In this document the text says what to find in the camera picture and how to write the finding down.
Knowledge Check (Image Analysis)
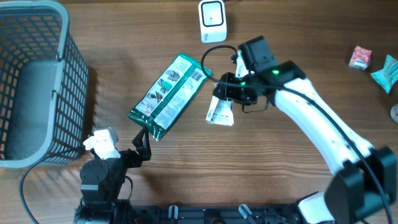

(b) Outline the white paper packet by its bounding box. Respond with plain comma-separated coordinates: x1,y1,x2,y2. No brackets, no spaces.
206,96,234,126

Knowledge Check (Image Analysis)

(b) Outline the green gloves packet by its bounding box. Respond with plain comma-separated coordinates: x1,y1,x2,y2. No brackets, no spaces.
127,52,212,141

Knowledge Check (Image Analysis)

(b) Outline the small red white carton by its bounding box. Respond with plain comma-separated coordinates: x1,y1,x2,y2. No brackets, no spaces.
349,45,372,70

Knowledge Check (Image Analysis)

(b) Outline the teal tissue packet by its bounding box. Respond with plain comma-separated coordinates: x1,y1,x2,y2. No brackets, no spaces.
371,55,397,93

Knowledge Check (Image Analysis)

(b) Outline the green lid jar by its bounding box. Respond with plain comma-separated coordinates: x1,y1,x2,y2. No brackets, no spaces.
390,105,398,123

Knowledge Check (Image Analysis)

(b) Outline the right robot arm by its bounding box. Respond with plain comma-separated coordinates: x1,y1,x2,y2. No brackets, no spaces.
206,36,397,223

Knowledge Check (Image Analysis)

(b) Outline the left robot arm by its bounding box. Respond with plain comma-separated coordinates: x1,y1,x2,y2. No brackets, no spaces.
73,127,152,224

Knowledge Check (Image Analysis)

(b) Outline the white barcode scanner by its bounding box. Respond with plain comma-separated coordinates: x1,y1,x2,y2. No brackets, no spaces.
198,0,227,44

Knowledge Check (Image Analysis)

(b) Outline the grey plastic shopping basket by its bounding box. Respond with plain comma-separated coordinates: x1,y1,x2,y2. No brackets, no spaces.
1,1,90,169

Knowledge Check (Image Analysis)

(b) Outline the black right camera cable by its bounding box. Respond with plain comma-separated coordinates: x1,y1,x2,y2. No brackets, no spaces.
200,45,394,224

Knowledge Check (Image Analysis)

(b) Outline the black camera cable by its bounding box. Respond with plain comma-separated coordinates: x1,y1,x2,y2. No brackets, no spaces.
19,146,85,224
200,45,394,224

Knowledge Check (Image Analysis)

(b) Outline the black left camera cable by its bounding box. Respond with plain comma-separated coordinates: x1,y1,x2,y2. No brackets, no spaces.
19,146,85,224

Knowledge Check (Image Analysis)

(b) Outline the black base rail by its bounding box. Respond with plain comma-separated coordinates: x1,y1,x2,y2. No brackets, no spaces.
73,203,302,224

